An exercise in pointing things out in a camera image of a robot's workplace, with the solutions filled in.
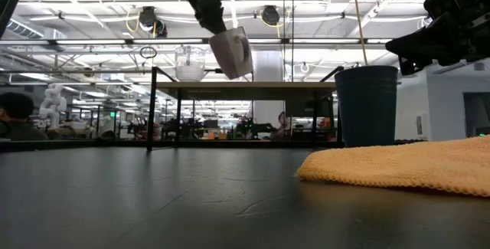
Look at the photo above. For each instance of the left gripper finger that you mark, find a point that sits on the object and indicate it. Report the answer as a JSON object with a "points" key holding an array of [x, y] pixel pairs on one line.
{"points": [[212, 15]]}

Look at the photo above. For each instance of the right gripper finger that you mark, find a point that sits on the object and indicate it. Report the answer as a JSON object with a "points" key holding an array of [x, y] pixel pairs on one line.
{"points": [[415, 46]]}

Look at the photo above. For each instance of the purple and white mug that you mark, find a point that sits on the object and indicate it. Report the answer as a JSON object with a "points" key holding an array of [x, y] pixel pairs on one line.
{"points": [[229, 57]]}

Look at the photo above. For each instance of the dark blue plastic cup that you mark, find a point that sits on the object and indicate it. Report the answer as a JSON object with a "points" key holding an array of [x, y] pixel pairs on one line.
{"points": [[365, 107]]}

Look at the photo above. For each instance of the orange cloth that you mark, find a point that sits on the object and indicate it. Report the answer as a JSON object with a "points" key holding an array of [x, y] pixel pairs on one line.
{"points": [[402, 164]]}

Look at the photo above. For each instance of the person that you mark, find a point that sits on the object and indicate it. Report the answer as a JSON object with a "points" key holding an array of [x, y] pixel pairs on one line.
{"points": [[19, 126], [282, 126]]}

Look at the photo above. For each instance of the green exit sign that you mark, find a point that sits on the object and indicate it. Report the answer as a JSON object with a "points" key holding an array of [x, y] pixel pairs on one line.
{"points": [[113, 114]]}

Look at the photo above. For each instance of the white humanoid robot figure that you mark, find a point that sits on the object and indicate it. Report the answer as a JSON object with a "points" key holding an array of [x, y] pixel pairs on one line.
{"points": [[53, 103]]}

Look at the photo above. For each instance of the wooden shelf with black frame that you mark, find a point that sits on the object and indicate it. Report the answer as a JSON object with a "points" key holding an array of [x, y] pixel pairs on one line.
{"points": [[245, 90]]}

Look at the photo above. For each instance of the black aluminium table frame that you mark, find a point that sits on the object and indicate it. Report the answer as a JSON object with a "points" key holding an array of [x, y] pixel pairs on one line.
{"points": [[229, 144]]}

